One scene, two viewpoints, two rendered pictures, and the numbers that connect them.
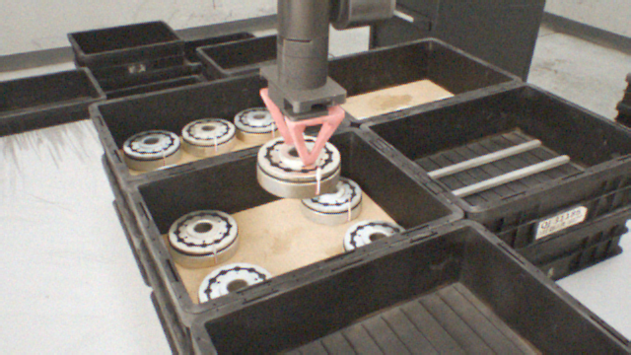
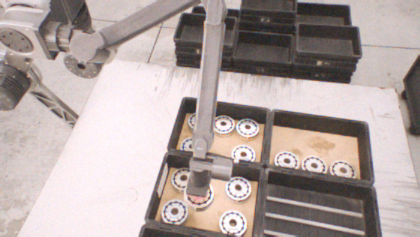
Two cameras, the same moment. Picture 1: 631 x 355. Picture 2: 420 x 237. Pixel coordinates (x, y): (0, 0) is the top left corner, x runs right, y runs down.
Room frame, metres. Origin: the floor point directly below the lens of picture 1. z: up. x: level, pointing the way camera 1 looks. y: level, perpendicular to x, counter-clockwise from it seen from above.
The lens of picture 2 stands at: (0.20, -0.36, 2.15)
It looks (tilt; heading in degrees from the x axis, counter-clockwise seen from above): 52 degrees down; 39
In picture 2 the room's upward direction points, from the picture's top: straight up
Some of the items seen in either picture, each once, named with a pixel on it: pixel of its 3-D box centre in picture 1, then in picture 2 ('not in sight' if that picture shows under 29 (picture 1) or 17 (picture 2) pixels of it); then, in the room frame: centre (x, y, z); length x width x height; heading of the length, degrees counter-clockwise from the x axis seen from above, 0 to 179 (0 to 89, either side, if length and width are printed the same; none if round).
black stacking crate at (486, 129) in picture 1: (497, 167); (314, 220); (0.85, -0.33, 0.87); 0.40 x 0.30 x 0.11; 118
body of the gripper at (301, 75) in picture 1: (302, 64); (199, 176); (0.61, 0.01, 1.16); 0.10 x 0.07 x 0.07; 26
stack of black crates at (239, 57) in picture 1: (259, 104); (319, 64); (2.14, 0.21, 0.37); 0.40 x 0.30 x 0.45; 119
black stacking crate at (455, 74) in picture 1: (396, 102); (314, 151); (1.12, -0.19, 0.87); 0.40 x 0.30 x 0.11; 118
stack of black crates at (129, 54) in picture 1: (135, 88); (265, 23); (2.29, 0.75, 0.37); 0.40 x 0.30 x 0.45; 119
